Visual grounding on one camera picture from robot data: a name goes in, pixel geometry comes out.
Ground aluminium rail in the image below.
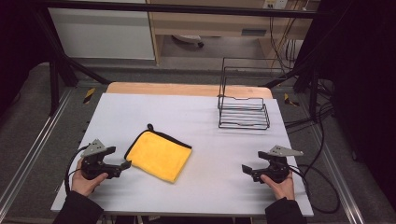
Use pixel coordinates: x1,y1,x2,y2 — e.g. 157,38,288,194
0,88,74,216
311,124,365,224

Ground black curtain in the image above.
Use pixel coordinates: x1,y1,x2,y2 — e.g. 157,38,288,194
298,0,396,213
0,0,54,116

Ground yellow towel with black trim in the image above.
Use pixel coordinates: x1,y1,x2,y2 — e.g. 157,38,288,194
123,123,193,185

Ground yellow black floor tape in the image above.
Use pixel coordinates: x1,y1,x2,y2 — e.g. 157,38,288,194
283,92,301,107
82,87,96,105

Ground black wire rack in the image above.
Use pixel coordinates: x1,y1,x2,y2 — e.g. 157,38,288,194
217,56,288,131

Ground person's right hand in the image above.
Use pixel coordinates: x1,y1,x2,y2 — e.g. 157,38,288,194
260,170,296,201

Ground black floor cables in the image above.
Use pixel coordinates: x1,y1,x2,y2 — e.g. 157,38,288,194
284,77,335,134

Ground hanging cable bundle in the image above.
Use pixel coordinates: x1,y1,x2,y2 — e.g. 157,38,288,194
269,15,300,71

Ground black metal crossbar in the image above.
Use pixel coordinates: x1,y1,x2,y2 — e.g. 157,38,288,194
36,1,331,19

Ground wooden desk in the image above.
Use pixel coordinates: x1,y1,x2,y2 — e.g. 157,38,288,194
146,0,321,64

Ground white cabinet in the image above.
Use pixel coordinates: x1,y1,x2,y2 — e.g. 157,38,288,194
48,7,156,61

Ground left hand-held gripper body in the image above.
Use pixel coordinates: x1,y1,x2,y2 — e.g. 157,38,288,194
79,138,122,181

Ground black metal stand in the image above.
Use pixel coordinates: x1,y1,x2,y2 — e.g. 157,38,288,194
32,8,111,116
264,52,321,122

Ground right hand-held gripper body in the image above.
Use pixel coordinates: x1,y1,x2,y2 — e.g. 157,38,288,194
251,145,304,185

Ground person's left hand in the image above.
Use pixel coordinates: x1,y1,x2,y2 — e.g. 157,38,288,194
70,158,109,198

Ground white power strip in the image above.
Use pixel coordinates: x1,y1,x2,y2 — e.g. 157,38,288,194
262,0,289,9

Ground office chair base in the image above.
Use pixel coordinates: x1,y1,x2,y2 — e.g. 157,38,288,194
171,34,205,49

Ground left hand-held gripper black cable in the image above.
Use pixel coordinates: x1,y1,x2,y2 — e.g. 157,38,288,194
64,145,92,196

